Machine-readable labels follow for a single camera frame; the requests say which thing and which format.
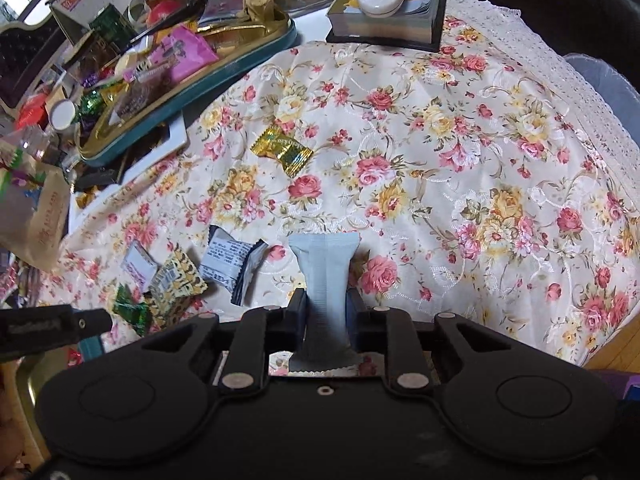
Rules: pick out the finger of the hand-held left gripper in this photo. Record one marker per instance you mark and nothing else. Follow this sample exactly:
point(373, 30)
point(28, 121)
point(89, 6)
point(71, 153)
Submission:
point(92, 324)

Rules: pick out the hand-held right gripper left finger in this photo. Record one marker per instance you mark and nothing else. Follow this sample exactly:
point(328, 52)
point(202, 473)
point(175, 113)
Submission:
point(298, 317)

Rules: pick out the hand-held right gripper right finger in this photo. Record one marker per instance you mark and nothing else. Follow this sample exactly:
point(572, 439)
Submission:
point(356, 320)

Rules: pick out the red snack packet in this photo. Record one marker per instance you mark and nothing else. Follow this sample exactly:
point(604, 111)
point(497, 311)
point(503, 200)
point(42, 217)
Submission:
point(74, 356)

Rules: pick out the green foil candy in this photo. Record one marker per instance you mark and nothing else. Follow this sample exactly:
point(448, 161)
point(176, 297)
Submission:
point(131, 310)

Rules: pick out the pale grey snack packet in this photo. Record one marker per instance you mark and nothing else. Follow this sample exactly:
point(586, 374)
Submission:
point(325, 270)

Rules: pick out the gold tin tray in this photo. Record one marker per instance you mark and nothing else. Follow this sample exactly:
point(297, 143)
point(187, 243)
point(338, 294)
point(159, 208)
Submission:
point(30, 400)

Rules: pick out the long white snack packet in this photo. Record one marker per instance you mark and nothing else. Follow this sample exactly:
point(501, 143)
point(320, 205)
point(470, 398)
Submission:
point(140, 265)

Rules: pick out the white packet with black text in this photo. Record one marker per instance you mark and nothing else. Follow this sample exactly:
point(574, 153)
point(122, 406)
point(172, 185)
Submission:
point(227, 262)

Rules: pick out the yellow patterned snack packet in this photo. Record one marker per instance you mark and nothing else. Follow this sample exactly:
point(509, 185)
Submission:
point(175, 280)

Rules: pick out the gold foil candy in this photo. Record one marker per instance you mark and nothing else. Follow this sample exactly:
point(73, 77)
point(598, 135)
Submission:
point(282, 150)

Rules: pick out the brown paper bag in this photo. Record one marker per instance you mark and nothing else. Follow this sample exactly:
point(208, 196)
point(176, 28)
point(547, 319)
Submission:
point(35, 220)

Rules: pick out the floral tablecloth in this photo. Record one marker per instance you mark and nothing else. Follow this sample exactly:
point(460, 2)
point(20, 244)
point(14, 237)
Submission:
point(425, 170)

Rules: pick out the white flat tray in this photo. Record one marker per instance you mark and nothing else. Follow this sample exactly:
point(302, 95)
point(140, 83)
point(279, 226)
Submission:
point(170, 147)

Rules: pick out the white lidded jar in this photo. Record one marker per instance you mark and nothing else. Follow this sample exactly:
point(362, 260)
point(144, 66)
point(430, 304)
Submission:
point(62, 114)

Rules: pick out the pile of wrapped candies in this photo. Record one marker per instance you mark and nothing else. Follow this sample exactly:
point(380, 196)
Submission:
point(97, 102)

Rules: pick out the clear packet of brown snack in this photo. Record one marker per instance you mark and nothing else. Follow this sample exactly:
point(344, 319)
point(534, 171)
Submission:
point(135, 101)

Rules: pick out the teal tin tray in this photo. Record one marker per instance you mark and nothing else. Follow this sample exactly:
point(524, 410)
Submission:
point(235, 57)

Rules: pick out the pink snack packet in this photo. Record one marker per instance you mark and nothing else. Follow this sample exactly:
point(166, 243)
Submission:
point(185, 55)

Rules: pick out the green box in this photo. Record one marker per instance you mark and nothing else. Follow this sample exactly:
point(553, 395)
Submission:
point(112, 27)

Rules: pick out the grey bin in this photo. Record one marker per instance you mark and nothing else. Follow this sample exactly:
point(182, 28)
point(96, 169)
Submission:
point(605, 90)

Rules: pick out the black sofa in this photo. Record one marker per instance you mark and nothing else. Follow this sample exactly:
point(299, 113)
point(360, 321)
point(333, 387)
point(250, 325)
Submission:
point(550, 0)

